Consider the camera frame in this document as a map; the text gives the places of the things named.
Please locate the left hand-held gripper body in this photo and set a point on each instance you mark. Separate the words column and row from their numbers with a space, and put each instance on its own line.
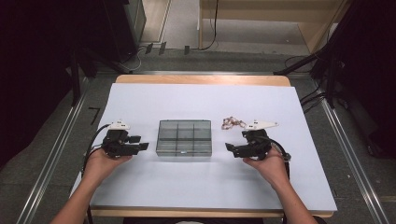
column 116, row 146

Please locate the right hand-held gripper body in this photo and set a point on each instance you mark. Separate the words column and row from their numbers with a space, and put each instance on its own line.
column 259, row 146

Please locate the clear plastic compartment box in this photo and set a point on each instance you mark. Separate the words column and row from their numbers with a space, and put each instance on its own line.
column 184, row 138

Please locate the person's left hand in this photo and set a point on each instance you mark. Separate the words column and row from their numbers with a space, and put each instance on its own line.
column 98, row 166

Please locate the person's right hand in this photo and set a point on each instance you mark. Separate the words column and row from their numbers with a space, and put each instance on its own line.
column 274, row 169

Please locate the white table sheet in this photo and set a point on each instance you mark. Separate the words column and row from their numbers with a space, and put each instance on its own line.
column 193, row 183

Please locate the wooden table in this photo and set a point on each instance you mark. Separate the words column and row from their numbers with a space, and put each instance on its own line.
column 202, row 79

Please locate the person's dark clothing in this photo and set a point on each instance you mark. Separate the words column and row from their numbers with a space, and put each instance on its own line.
column 149, row 221

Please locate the small black block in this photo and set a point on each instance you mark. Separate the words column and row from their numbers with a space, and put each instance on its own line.
column 186, row 50
column 148, row 48
column 162, row 48

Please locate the black slanted stand bar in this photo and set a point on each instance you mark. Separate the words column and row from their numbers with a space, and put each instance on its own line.
column 311, row 57

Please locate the black cabinet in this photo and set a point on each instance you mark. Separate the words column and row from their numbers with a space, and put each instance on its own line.
column 120, row 28

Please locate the dark curtain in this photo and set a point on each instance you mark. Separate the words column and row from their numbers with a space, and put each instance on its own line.
column 28, row 77
column 370, row 77

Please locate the light wooden bench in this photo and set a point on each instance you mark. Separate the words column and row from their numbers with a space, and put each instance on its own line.
column 267, row 11

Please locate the metal floor rail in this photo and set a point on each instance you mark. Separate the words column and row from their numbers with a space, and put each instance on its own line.
column 351, row 155
column 51, row 161

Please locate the black upright stand post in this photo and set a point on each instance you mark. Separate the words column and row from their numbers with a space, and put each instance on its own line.
column 75, row 81

